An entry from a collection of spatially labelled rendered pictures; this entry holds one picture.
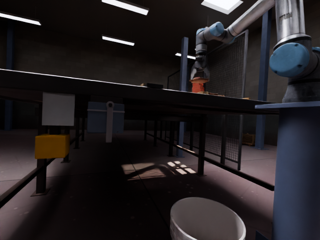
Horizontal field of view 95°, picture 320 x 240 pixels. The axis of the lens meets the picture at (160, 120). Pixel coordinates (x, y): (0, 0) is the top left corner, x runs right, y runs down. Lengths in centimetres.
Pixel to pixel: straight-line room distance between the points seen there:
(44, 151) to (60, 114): 14
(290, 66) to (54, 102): 89
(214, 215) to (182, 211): 16
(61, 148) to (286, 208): 97
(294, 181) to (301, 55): 51
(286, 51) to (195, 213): 84
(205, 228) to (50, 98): 92
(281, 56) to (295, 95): 20
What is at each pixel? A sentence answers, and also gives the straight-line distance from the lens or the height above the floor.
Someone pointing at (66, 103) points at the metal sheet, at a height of 82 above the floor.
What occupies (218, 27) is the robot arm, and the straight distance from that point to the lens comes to 111.
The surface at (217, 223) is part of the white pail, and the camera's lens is 94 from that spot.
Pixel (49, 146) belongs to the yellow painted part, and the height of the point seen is 66.
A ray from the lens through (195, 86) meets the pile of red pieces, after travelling 197.
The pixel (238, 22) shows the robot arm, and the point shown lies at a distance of 117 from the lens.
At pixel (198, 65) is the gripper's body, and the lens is 111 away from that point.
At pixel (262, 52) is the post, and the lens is 561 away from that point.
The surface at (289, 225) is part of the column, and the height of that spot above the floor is 34.
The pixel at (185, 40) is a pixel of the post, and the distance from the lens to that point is 335.
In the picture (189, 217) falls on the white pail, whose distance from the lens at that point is 93.
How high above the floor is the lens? 78
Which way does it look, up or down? 1 degrees down
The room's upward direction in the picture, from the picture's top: 3 degrees clockwise
